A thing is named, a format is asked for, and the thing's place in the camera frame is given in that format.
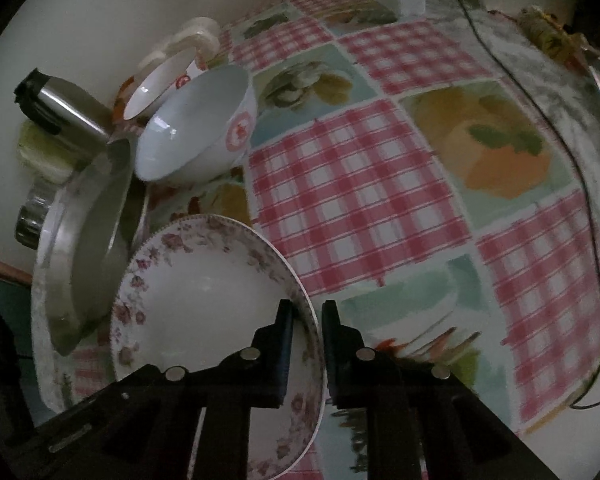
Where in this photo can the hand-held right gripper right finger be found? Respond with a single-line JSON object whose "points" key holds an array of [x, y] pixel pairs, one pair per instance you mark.
{"points": [[330, 360]]}

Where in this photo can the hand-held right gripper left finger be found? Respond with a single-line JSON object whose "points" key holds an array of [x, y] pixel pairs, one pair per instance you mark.
{"points": [[281, 360]]}

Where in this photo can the pink floral bowl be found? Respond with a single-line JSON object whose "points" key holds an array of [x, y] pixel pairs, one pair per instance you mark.
{"points": [[205, 300]]}

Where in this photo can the round metal tray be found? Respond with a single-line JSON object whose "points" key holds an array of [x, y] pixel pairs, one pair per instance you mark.
{"points": [[90, 260]]}

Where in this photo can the large white bowl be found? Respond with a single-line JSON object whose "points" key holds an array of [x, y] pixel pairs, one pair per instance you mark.
{"points": [[190, 125]]}

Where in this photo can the checked printed tablecloth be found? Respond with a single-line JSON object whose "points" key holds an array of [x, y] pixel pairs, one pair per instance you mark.
{"points": [[355, 200]]}

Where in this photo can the black chair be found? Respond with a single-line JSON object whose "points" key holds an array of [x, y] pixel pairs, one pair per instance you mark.
{"points": [[0, 370]]}

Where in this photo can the glass jar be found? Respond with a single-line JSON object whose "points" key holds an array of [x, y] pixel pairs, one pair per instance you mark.
{"points": [[30, 220]]}

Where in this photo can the orange snack packet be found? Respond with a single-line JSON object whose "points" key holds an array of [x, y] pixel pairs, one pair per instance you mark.
{"points": [[120, 110]]}

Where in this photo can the small white bowl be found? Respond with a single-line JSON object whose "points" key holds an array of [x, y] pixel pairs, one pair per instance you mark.
{"points": [[150, 85]]}

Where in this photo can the napa cabbage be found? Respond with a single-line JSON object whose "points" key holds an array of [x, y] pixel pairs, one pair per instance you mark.
{"points": [[40, 152]]}

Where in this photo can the steel thermos jug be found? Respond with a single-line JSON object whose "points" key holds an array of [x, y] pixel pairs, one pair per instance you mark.
{"points": [[65, 105]]}

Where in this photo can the yellow snack packet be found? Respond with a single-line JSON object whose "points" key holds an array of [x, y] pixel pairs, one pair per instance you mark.
{"points": [[545, 27]]}

